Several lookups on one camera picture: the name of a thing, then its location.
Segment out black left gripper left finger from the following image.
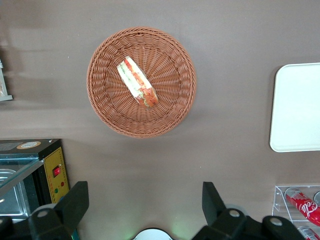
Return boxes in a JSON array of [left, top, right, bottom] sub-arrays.
[[0, 180, 90, 240]]

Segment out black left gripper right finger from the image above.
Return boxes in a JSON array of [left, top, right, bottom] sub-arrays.
[[191, 181, 306, 240]]

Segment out plastic-wrapped sandwich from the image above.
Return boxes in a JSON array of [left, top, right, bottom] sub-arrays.
[[116, 56, 160, 111]]

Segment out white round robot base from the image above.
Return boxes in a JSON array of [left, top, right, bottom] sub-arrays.
[[131, 227, 173, 240]]

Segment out white rectangular tray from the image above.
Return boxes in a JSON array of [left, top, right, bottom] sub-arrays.
[[269, 62, 320, 153]]

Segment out round brown wicker basket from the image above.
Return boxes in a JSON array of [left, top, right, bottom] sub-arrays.
[[86, 26, 197, 139]]

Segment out black glass food warmer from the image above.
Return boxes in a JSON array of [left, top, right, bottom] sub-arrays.
[[0, 138, 71, 223]]

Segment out clear acrylic can holder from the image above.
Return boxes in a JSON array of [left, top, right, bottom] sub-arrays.
[[271, 185, 320, 240]]

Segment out red cola can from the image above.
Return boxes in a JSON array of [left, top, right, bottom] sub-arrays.
[[285, 190, 320, 228], [297, 225, 320, 240]]

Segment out grey box with white frame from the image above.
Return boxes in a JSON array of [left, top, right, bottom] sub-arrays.
[[0, 51, 14, 102]]

